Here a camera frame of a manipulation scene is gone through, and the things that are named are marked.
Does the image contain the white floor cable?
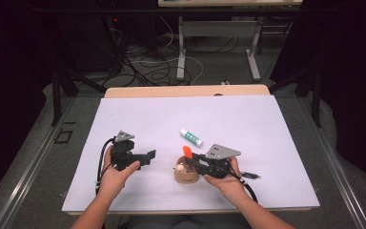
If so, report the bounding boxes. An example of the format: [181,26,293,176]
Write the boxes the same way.
[129,16,205,86]

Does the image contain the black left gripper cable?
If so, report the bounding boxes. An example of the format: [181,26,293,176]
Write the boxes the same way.
[94,136,117,196]

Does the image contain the aluminium rail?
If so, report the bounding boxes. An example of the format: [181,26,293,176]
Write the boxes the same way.
[296,95,366,229]
[0,95,77,229]

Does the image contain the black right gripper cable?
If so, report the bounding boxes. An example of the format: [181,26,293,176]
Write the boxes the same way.
[230,171,259,204]

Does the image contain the black floor cables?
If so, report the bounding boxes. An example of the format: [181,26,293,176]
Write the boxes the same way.
[103,28,204,88]

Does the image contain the grey metal-legged desk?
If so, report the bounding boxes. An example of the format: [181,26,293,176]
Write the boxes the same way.
[157,0,304,81]

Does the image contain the person's right hand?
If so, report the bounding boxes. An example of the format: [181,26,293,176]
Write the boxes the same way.
[203,156,246,200]

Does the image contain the black metal stand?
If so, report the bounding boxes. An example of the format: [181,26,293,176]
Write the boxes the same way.
[267,62,324,129]
[51,65,108,127]

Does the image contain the white and green glue stick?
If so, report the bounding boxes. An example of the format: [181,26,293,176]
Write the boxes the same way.
[179,128,204,148]

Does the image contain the dark box with red light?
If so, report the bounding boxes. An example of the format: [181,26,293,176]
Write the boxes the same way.
[75,13,124,74]

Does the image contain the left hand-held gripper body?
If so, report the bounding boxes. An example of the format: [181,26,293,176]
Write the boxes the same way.
[111,130,144,172]

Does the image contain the white table mat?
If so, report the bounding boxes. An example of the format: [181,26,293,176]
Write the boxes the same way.
[61,94,321,214]

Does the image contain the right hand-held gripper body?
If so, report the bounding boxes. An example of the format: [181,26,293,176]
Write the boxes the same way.
[199,143,242,179]

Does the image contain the person's left hand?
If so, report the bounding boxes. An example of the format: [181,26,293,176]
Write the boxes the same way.
[98,145,141,199]

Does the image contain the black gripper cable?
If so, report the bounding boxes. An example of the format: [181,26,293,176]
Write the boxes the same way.
[94,136,117,196]
[230,171,259,204]

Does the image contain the black pen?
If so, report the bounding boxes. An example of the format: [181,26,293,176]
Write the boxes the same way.
[240,171,262,179]

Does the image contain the brown wooden pen holder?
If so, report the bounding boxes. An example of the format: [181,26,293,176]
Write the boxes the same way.
[173,155,201,185]

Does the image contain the orange highlighter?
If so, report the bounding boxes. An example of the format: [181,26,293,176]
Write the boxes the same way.
[182,145,194,159]

